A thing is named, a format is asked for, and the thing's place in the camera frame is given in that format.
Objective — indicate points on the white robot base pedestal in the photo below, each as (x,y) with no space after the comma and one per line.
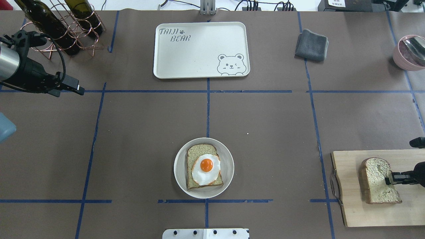
(207,233)

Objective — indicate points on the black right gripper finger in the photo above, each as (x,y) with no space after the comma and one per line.
(404,178)

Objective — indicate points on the fried egg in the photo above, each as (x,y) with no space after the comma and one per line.
(206,170)

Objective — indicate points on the dark wine bottle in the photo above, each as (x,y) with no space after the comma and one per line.
(88,20)
(47,22)

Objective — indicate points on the metal scoop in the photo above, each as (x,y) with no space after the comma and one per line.
(416,47)

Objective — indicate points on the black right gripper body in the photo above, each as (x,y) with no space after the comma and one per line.
(419,176)

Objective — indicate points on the white round plate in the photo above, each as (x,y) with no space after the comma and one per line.
(227,169)

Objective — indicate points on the cream bear tray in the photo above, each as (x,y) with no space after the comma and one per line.
(201,50)

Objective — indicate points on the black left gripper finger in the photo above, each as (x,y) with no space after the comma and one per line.
(72,84)

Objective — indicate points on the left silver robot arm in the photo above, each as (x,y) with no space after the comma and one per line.
(21,73)

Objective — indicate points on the folded grey cloth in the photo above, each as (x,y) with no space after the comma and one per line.
(311,46)

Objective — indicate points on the wooden cutting board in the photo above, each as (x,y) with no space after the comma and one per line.
(356,212)

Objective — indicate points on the copper wire bottle rack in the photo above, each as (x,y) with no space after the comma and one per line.
(71,25)

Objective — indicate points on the pink bowl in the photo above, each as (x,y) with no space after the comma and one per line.
(403,58)

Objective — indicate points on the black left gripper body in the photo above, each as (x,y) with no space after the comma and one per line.
(30,73)

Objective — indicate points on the aluminium frame post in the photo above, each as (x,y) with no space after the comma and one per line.
(207,7)

